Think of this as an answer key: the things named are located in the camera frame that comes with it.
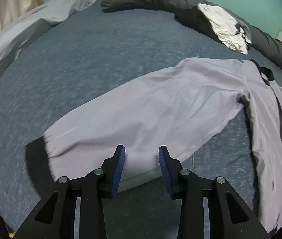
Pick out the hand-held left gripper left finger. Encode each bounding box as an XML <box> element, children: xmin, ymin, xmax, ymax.
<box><xmin>14</xmin><ymin>144</ymin><xmax>126</xmax><ymax>239</ymax></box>

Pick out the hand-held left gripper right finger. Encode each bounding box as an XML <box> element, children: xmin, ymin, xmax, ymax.
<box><xmin>158</xmin><ymin>145</ymin><xmax>271</xmax><ymax>239</ymax></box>

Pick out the light grey jacket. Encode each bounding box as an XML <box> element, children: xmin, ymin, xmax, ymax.
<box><xmin>26</xmin><ymin>58</ymin><xmax>282</xmax><ymax>237</ymax></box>

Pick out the white crumpled garment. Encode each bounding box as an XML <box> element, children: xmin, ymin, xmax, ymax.
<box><xmin>197</xmin><ymin>3</ymin><xmax>252</xmax><ymax>55</ymax></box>

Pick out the light grey blanket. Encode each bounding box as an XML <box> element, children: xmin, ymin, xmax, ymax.
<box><xmin>0</xmin><ymin>0</ymin><xmax>101</xmax><ymax>100</ymax></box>

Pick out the pale pink curtain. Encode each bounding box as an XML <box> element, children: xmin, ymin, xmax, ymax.
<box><xmin>0</xmin><ymin>0</ymin><xmax>44</xmax><ymax>55</ymax></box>

